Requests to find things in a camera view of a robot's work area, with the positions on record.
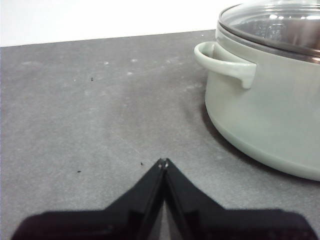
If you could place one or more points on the pale green electric pot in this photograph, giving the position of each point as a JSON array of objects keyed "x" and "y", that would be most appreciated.
[{"x": 262, "y": 112}]

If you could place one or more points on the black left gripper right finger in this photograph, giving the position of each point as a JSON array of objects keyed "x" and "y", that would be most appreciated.
[{"x": 215, "y": 222}]

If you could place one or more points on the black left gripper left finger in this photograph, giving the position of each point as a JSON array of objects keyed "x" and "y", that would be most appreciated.
[{"x": 120, "y": 220}]

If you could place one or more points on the glass lid with green knob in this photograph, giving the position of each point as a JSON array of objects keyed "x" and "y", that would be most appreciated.
[{"x": 275, "y": 27}]

